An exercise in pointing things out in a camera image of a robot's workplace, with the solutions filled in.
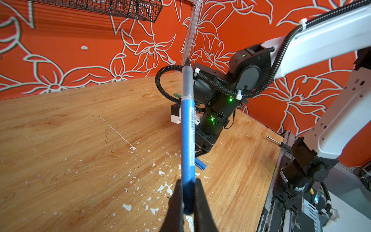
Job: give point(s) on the black handled screwdriver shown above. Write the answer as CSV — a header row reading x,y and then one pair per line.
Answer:
x,y
281,145

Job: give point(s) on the blue pen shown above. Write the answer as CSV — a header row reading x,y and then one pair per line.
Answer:
x,y
188,137

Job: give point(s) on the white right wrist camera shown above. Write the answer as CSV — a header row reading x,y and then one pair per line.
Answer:
x,y
176,115

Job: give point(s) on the blue pen cap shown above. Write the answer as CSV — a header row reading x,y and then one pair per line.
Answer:
x,y
200,164

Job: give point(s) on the black wire basket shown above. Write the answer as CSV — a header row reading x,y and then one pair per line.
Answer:
x,y
133,9

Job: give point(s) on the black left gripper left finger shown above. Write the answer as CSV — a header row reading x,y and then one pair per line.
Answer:
x,y
174,220

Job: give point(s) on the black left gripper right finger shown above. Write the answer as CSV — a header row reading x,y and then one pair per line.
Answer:
x,y
203,220

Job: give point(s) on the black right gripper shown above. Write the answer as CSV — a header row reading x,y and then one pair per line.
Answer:
x,y
214,120

